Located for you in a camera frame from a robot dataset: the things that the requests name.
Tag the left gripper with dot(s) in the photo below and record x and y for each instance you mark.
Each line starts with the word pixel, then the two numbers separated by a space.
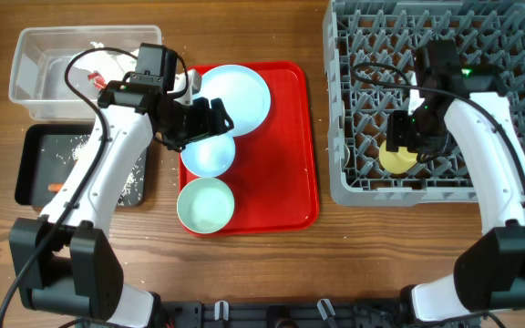
pixel 204 126

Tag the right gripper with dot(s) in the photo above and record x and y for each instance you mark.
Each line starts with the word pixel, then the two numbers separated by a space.
pixel 396 137

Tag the yellow plastic cup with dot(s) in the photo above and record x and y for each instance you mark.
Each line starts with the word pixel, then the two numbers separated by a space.
pixel 396 162

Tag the light blue bowl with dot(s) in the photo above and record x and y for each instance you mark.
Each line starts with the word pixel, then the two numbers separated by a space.
pixel 211 157

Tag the light blue plate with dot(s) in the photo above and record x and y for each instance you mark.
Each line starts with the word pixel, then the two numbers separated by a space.
pixel 244 94

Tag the white rice pile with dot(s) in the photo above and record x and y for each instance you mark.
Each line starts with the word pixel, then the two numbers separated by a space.
pixel 133 191

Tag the white napkin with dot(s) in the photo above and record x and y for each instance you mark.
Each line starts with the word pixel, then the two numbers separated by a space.
pixel 112 66

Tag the red snack wrapper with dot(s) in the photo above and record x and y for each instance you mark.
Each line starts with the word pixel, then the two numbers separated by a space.
pixel 97 80

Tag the light green bowl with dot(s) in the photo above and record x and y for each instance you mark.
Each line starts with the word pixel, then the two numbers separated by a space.
pixel 205 205

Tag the orange carrot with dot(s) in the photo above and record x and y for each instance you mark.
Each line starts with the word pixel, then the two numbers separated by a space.
pixel 55 187

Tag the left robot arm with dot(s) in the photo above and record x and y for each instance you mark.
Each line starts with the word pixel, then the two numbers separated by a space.
pixel 63 260

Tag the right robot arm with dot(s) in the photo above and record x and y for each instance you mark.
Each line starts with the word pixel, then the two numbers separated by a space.
pixel 453 106

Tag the grey dishwasher rack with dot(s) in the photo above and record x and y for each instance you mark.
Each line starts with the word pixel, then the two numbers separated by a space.
pixel 368 50

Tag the black waste tray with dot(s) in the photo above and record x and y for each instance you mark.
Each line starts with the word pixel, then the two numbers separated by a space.
pixel 46 160

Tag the red serving tray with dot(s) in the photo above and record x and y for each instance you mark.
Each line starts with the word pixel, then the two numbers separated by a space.
pixel 273 176

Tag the clear plastic bin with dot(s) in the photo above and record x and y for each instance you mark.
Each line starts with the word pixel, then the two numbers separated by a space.
pixel 41 58

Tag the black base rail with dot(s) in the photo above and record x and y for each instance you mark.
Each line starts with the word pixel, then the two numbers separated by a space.
pixel 370 313

